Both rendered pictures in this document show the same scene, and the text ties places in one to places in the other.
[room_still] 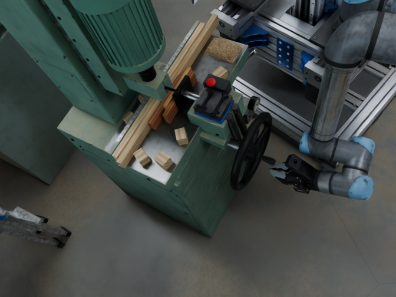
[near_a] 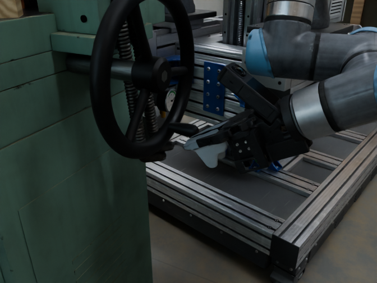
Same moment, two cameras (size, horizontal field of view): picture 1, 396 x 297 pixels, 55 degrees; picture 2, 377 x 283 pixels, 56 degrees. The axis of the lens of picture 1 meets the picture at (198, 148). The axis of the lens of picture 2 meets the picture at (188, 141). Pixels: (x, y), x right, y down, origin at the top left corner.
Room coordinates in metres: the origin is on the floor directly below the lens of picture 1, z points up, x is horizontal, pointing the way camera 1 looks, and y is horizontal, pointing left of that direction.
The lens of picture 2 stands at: (-0.03, 0.00, 0.98)
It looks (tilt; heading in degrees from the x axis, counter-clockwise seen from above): 27 degrees down; 338
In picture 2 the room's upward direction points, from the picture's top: straight up
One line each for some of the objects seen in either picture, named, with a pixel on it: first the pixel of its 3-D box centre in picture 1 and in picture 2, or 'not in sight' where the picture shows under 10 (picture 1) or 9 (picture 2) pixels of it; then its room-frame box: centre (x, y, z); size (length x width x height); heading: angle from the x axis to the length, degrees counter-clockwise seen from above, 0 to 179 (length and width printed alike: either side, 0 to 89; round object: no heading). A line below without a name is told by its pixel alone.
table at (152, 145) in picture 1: (197, 109); (62, 23); (0.74, -0.05, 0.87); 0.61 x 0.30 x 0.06; 131
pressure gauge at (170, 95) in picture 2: (253, 104); (165, 103); (0.80, -0.28, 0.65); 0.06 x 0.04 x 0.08; 131
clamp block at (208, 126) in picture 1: (216, 110); (93, 0); (0.68, -0.11, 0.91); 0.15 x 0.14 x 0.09; 131
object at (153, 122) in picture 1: (167, 102); not in sight; (0.78, 0.04, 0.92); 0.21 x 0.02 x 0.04; 131
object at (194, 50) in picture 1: (171, 85); not in sight; (0.84, 0.00, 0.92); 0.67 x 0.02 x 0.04; 131
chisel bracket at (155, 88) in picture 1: (148, 81); not in sight; (0.81, 0.07, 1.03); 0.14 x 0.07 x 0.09; 41
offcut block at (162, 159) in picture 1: (163, 160); not in sight; (0.57, 0.12, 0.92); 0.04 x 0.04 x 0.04; 30
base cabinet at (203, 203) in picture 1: (171, 156); (17, 214); (0.88, 0.14, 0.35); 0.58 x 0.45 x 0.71; 41
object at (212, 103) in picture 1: (214, 97); not in sight; (0.68, -0.11, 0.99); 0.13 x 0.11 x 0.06; 131
